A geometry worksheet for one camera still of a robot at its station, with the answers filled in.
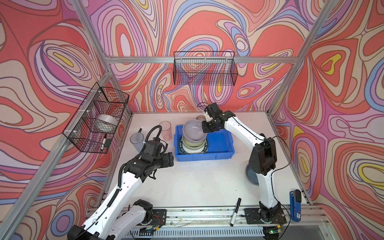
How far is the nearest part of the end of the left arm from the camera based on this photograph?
51 centimetres

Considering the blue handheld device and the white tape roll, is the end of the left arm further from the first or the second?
the blue handheld device

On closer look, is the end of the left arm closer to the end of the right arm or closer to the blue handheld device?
the end of the right arm

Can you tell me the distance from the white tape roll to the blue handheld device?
995 mm

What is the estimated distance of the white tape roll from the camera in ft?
2.32

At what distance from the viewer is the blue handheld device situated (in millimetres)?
727

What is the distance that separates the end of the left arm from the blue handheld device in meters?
0.66

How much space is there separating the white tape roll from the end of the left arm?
0.24 metres
